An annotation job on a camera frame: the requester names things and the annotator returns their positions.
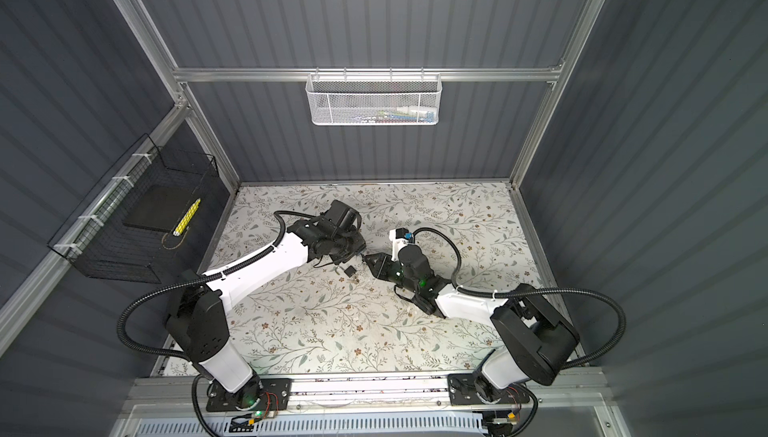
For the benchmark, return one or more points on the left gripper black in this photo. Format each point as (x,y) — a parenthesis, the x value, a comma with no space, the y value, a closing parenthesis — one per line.
(359,243)

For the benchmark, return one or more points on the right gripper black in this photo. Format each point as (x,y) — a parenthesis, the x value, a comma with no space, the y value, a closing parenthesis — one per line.
(381,270)

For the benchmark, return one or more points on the small black padlock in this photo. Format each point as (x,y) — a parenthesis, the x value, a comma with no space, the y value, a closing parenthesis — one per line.
(350,271)

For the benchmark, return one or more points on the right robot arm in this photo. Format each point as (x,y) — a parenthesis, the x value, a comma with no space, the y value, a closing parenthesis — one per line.
(537,339)

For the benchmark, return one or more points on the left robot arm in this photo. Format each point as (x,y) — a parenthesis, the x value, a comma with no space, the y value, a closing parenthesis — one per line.
(197,313)

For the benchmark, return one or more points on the floral table mat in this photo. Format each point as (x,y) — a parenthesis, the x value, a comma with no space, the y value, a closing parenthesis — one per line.
(319,319)

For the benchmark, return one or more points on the items in white basket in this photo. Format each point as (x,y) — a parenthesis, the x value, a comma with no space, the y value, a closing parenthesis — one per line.
(403,114)

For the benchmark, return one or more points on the yellow tool in basket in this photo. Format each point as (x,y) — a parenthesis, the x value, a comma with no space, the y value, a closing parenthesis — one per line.
(185,220)

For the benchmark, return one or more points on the white vented panel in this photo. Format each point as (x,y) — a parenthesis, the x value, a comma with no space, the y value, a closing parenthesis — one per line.
(371,424)

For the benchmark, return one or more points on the black box in basket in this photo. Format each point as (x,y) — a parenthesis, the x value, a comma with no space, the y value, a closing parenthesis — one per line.
(160,208)

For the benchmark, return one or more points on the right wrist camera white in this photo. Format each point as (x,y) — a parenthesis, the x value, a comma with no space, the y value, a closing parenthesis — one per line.
(400,238)

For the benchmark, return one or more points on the white wire mesh basket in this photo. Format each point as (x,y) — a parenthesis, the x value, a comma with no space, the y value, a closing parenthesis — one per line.
(333,101)

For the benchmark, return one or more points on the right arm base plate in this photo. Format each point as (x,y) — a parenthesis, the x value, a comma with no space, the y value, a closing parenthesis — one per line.
(474,389)

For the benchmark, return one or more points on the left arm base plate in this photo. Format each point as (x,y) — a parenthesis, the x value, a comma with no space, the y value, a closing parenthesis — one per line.
(270,394)

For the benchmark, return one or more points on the black wire basket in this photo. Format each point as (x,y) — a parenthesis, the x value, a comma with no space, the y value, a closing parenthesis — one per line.
(100,246)

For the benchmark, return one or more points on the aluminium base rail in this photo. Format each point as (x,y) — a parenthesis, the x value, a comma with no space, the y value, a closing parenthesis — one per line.
(420,390)

